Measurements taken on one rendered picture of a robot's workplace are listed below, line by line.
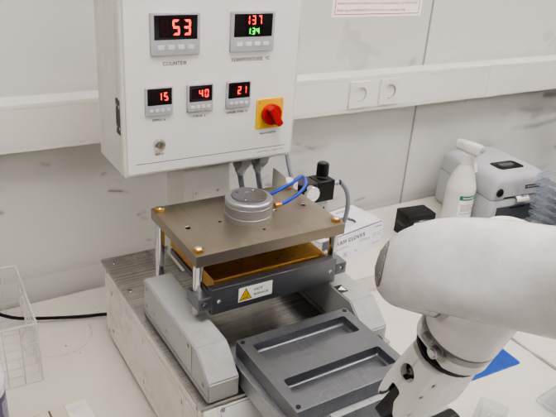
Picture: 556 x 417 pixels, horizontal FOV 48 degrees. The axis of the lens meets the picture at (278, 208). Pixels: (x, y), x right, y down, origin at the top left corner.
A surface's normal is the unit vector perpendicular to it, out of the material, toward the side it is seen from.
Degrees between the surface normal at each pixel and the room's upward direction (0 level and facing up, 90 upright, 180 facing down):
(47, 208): 90
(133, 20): 90
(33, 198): 90
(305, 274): 90
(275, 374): 0
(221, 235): 0
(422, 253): 62
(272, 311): 0
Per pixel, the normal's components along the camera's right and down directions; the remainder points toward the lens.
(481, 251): -0.55, -0.34
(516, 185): 0.44, 0.35
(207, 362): 0.39, -0.43
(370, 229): 0.66, 0.32
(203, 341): 0.07, -0.91
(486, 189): -0.89, 0.09
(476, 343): -0.21, 0.62
